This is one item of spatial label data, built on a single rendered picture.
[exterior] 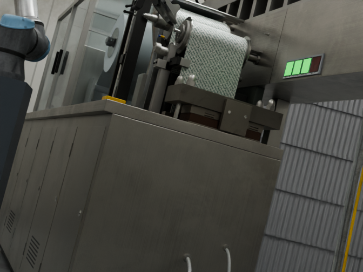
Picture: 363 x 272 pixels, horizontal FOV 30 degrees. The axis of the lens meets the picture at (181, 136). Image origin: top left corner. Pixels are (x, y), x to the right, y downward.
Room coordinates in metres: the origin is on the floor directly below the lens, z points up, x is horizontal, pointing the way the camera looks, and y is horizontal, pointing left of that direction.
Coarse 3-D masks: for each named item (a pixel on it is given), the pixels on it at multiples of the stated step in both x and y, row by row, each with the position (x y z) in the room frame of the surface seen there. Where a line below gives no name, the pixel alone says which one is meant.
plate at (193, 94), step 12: (180, 84) 2.32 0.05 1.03; (168, 96) 2.42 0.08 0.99; (180, 96) 2.30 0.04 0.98; (192, 96) 2.31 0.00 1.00; (204, 96) 2.33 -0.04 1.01; (216, 96) 2.34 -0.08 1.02; (216, 108) 2.34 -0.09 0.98; (252, 108) 2.39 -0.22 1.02; (264, 108) 2.40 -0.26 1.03; (252, 120) 2.39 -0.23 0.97; (264, 120) 2.41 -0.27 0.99; (276, 120) 2.42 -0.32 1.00
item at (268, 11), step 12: (216, 0) 3.31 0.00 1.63; (228, 0) 3.14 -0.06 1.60; (240, 0) 3.01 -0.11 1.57; (252, 0) 2.98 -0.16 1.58; (264, 0) 2.84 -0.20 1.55; (276, 0) 2.69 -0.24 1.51; (288, 0) 2.55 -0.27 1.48; (300, 0) 2.56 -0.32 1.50; (228, 12) 3.12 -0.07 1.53; (240, 12) 2.98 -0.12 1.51; (252, 12) 2.84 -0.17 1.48; (264, 12) 2.85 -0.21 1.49; (228, 24) 3.12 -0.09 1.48
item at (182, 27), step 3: (183, 24) 2.54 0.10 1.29; (180, 27) 2.55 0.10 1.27; (183, 27) 2.52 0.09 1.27; (183, 30) 2.52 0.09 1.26; (177, 33) 2.57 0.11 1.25; (180, 33) 2.53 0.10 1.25; (183, 33) 2.52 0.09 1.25; (177, 36) 2.56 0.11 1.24; (180, 36) 2.52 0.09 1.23; (183, 36) 2.52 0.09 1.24; (177, 39) 2.55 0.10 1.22; (180, 39) 2.53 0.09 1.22; (177, 42) 2.54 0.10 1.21
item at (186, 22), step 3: (183, 21) 2.57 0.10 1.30; (186, 21) 2.53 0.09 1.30; (186, 24) 2.52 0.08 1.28; (189, 24) 2.51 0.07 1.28; (186, 27) 2.51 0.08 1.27; (189, 27) 2.51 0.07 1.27; (186, 30) 2.50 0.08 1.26; (189, 30) 2.50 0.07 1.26; (186, 33) 2.50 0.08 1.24; (186, 36) 2.50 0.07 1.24; (183, 39) 2.51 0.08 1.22; (180, 42) 2.53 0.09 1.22; (183, 42) 2.51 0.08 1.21; (177, 45) 2.56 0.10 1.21; (180, 45) 2.53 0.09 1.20; (183, 45) 2.52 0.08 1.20; (177, 48) 2.56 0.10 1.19; (180, 48) 2.54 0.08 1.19; (246, 48) 2.58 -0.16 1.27; (246, 51) 2.58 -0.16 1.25; (246, 54) 2.58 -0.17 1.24
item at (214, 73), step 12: (192, 48) 2.51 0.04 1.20; (192, 60) 2.51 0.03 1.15; (204, 60) 2.52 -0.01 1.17; (216, 60) 2.54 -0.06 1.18; (228, 60) 2.56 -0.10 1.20; (180, 72) 2.50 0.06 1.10; (192, 72) 2.51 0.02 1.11; (204, 72) 2.53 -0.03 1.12; (216, 72) 2.54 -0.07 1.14; (228, 72) 2.56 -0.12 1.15; (204, 84) 2.53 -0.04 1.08; (216, 84) 2.55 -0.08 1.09; (228, 84) 2.56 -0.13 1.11; (228, 96) 2.57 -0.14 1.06
